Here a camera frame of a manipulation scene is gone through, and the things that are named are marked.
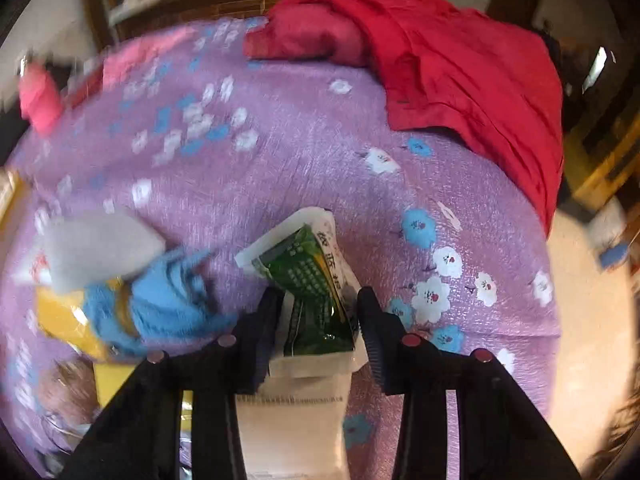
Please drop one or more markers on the purple floral tablecloth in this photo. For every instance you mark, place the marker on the purple floral tablecloth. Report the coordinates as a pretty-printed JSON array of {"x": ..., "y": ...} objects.
[{"x": 213, "y": 150}]

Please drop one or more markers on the blue knitted cloth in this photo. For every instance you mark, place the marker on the blue knitted cloth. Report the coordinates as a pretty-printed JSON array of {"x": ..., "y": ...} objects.
[{"x": 167, "y": 305}]

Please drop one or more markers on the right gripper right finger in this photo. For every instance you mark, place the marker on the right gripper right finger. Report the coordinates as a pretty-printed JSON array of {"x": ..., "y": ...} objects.
[{"x": 501, "y": 434}]

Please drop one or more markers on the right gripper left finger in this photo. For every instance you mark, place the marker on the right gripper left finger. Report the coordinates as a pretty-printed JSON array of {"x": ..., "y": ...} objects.
[{"x": 137, "y": 435}]

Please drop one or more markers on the white tissue packet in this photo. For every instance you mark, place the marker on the white tissue packet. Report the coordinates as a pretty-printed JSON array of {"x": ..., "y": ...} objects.
[{"x": 292, "y": 428}]

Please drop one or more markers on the yellow padded envelope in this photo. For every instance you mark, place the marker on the yellow padded envelope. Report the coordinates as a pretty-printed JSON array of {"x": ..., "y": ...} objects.
[{"x": 61, "y": 317}]

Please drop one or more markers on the red jacket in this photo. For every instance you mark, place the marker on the red jacket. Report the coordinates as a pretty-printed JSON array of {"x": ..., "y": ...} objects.
[{"x": 492, "y": 83}]

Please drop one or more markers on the pink cloth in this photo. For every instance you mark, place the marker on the pink cloth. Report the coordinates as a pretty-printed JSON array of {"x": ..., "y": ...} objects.
[{"x": 120, "y": 62}]

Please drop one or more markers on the white foam sheet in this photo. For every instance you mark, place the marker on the white foam sheet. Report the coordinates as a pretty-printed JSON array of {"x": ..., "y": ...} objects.
[{"x": 97, "y": 247}]

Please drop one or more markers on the green white snack packet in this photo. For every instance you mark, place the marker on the green white snack packet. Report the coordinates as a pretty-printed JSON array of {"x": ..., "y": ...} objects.
[{"x": 318, "y": 333}]

